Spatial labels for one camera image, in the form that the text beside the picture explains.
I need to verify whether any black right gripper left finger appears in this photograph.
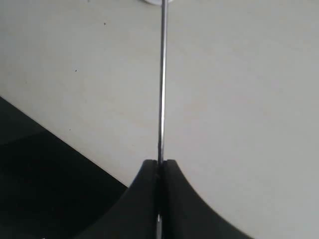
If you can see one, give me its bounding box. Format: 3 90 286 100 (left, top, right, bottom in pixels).
77 160 158 239

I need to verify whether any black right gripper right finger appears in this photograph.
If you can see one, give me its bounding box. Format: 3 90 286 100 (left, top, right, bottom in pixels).
162 160 250 239

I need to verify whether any thin metal skewer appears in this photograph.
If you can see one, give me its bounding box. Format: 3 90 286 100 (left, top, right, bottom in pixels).
156 0 169 239

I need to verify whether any white rectangular plastic tray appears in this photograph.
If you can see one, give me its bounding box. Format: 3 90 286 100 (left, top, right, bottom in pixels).
145 0 162 6

